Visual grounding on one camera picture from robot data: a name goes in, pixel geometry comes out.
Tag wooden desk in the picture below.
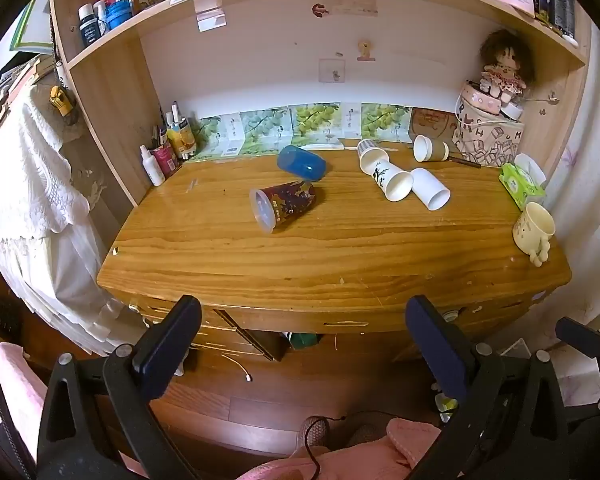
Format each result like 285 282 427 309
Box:
96 137 573 363

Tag white spray bottle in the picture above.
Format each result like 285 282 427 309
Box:
139 145 166 187

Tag green container under desk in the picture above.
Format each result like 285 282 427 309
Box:
286 331 323 350

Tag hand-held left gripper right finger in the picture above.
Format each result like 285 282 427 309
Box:
405 295 572 480

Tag pink fleece trousers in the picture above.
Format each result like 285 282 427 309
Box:
244 417 443 480

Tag white patterned paper cup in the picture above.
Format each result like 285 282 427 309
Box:
356 139 391 175

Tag green tissue pack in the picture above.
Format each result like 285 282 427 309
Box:
498 153 548 211

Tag pink cloth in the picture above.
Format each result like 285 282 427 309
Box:
0 341 48 461

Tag grape print folding card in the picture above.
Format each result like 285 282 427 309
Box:
187 102 412 162

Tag white lace cloth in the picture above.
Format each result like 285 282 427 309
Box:
0 82 146 358

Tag dark ink bottle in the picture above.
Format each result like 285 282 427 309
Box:
77 3 100 46

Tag letter print box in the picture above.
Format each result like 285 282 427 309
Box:
452 94 526 167

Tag plain white cup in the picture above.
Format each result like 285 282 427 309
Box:
411 167 451 211

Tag brown paper cup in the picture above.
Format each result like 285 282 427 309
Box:
412 134 450 163

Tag green framed picture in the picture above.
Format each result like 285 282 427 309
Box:
9 0 52 53

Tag blue lidded jar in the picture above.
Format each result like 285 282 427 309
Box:
105 0 134 31

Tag yellow bottle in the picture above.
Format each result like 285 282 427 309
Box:
166 118 197 160

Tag white cup with black print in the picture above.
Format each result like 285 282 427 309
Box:
371 161 414 204

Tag brown haired rag doll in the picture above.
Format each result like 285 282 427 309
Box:
479 29 536 100

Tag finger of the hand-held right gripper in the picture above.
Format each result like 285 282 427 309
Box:
555 316 600 377
566 380 600 433

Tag wooden bookshelf hutch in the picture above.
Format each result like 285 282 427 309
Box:
49 0 594 207

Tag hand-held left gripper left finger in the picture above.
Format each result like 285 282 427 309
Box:
37 295 202 480

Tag dark red patterned cup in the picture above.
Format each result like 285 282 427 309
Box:
249 180 317 234

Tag blue plastic cup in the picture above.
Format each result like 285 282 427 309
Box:
276 144 327 181

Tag pink round box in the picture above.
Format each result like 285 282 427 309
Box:
460 80 505 117

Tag pink pen holder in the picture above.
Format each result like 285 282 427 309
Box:
150 142 181 178

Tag yellow toy car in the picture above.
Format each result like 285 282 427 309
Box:
49 85 77 118

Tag stack of old books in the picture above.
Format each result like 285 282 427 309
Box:
0 52 58 128

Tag white lidded bottle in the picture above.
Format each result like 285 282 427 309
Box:
92 0 110 36

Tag cream mug with feet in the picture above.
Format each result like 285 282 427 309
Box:
512 202 557 266

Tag white charging cable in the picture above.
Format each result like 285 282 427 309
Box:
219 354 253 382

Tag pink slipper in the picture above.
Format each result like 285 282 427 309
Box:
297 415 332 457

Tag brown face drawing card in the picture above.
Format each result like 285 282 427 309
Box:
409 107 462 144

